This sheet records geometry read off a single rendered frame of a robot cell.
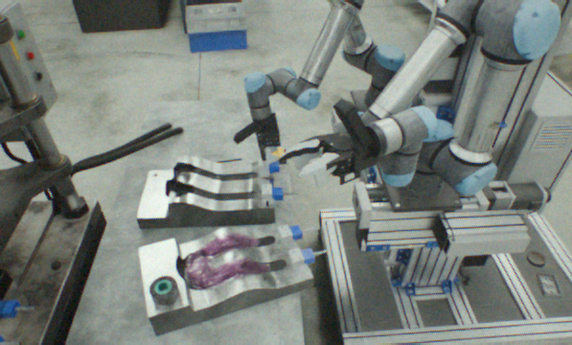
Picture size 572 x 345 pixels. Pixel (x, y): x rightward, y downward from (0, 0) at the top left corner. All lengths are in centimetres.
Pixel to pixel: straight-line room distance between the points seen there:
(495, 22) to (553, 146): 74
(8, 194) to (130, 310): 55
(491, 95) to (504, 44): 13
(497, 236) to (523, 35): 71
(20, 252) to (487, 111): 157
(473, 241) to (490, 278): 93
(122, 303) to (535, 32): 132
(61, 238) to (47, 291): 23
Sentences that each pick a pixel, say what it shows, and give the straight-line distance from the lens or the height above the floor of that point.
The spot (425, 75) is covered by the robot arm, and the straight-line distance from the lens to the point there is 109.
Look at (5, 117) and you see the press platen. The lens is 150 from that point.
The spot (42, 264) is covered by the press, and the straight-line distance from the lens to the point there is 171.
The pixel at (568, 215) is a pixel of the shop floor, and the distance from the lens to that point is 326.
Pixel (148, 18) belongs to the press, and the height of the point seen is 13.
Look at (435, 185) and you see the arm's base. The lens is 140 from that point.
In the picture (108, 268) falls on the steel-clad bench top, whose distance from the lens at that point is 158.
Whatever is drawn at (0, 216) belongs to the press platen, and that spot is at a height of 104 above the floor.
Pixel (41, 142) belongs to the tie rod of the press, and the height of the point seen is 115.
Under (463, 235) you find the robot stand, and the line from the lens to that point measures 146.
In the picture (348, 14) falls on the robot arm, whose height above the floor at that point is 148.
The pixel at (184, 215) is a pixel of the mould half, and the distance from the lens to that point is 157.
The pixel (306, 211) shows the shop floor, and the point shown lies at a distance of 273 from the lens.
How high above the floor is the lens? 198
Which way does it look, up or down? 42 degrees down
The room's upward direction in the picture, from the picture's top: straight up
